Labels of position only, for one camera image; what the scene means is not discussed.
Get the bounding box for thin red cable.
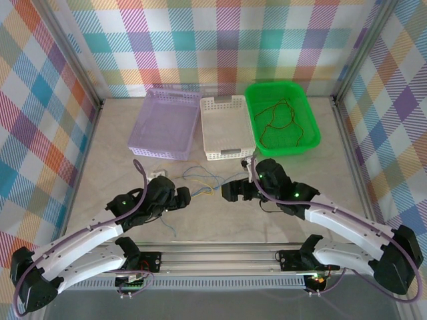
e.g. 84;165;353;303
254;96;296;129
260;98;305;149

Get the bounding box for white perforated plastic basket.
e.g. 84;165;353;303
199;95;257;162

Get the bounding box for lavender perforated plastic basket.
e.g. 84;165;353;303
126;87;202;163

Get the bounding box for green plastic mesh basket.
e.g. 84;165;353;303
244;79;322;156

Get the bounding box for green terminal circuit board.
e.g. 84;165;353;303
115;273;150;291

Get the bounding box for left arm lavender cable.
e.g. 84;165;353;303
13;159;151;317

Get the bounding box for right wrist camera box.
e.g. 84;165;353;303
240;156;258;177

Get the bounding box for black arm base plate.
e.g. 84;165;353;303
138;251;163;273
278;248;303;271

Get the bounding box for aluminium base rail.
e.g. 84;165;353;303
81;242;404;275

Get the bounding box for grey slotted cable duct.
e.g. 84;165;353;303
53;278;308;290

